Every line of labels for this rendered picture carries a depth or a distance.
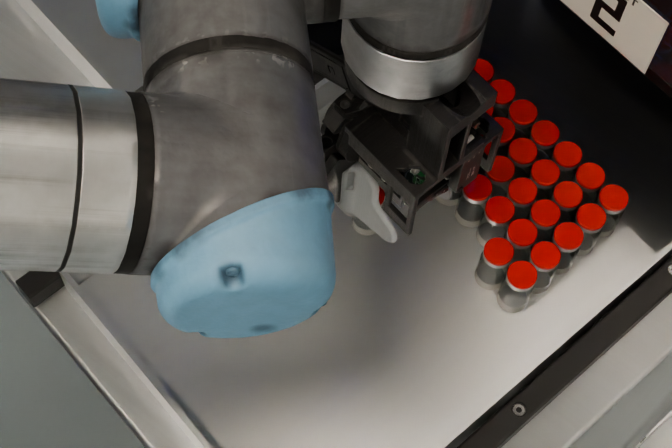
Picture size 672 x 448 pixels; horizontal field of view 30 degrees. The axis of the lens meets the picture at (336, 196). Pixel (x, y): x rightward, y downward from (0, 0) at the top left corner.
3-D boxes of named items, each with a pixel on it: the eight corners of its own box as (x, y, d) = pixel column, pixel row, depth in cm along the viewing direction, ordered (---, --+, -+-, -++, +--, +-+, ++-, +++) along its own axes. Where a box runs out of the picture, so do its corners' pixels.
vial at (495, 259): (490, 256, 90) (499, 229, 86) (511, 278, 89) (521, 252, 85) (467, 275, 89) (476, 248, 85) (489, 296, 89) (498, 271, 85)
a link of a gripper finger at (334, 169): (320, 215, 81) (332, 144, 74) (304, 199, 82) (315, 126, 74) (374, 177, 83) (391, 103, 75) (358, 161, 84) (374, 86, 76)
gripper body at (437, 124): (403, 243, 76) (421, 148, 65) (311, 148, 79) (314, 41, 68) (493, 172, 78) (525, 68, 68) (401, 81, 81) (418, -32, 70)
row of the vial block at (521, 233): (388, 114, 95) (393, 82, 91) (556, 282, 89) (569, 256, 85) (366, 130, 94) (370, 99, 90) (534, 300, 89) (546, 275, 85)
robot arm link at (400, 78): (313, -8, 64) (429, -89, 67) (312, 41, 68) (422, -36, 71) (411, 88, 62) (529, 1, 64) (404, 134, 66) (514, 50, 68)
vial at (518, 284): (512, 278, 89) (522, 252, 85) (533, 300, 89) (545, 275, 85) (489, 297, 89) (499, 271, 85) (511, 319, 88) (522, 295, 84)
